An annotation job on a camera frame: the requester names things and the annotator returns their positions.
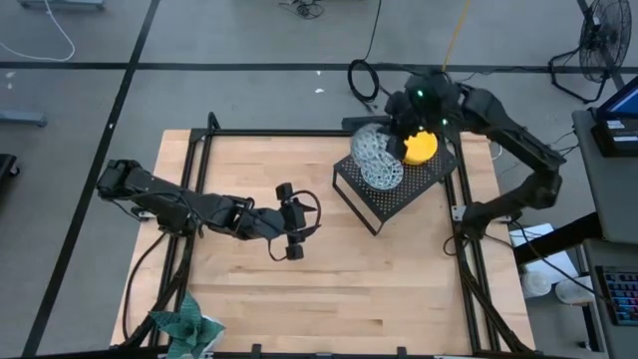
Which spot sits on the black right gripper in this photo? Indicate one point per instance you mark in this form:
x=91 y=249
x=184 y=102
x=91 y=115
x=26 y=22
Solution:
x=406 y=107

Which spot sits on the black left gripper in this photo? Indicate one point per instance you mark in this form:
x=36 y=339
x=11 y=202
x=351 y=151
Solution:
x=274 y=222

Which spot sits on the yellow plastic mini bowl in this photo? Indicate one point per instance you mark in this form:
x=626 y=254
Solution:
x=421 y=148

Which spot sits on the teal bowl patterned inside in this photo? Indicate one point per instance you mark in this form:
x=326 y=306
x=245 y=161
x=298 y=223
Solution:
x=369 y=144
x=384 y=174

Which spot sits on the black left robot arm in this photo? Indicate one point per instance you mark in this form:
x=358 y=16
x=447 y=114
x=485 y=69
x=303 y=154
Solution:
x=169 y=199

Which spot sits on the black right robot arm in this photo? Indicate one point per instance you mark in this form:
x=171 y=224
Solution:
x=518 y=144

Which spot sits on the black perforated metal shelf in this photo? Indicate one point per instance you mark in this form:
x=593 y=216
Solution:
x=414 y=184

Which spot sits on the green artificial plant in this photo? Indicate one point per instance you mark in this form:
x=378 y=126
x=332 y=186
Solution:
x=187 y=326

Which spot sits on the white paper sheet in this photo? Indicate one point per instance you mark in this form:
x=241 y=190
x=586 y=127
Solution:
x=543 y=237

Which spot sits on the white paper cup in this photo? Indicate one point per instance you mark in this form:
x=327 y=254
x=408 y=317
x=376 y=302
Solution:
x=536 y=284
x=573 y=291

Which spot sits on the grey desk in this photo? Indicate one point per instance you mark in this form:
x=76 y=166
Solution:
x=608 y=199

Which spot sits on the black box with labels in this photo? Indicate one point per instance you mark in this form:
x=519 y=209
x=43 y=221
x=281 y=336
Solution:
x=615 y=137

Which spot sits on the black standing fan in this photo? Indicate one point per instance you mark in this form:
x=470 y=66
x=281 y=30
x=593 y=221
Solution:
x=600 y=40

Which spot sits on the laptop screen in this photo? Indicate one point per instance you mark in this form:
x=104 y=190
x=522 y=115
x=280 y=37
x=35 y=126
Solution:
x=623 y=102

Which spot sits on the colourful lit keyboard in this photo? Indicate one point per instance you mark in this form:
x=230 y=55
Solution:
x=623 y=294

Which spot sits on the grey cart base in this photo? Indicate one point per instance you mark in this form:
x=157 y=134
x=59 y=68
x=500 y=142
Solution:
x=22 y=118

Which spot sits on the black caster leg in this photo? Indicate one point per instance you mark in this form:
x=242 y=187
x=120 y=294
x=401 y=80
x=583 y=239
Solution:
x=6 y=167

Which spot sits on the black aluminium table frame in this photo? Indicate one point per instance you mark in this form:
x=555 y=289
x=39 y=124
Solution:
x=197 y=144

